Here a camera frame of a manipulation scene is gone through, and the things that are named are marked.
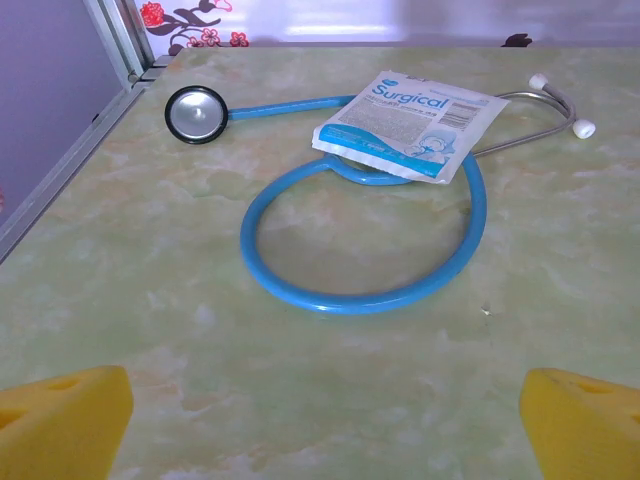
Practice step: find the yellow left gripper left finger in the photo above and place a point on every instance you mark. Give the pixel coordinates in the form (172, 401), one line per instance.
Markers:
(60, 430)

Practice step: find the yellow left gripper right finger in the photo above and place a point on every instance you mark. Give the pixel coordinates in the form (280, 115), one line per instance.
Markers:
(585, 435)

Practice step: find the blue stethoscope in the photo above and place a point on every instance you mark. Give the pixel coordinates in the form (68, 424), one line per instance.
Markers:
(260, 270)

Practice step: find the white blue surgical mask packet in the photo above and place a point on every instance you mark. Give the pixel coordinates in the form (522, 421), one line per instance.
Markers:
(400, 130)

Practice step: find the aluminium side rail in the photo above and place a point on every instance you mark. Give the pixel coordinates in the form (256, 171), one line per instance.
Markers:
(65, 165)

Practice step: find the aluminium corner post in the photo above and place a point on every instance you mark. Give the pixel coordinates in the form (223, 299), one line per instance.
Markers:
(125, 40)

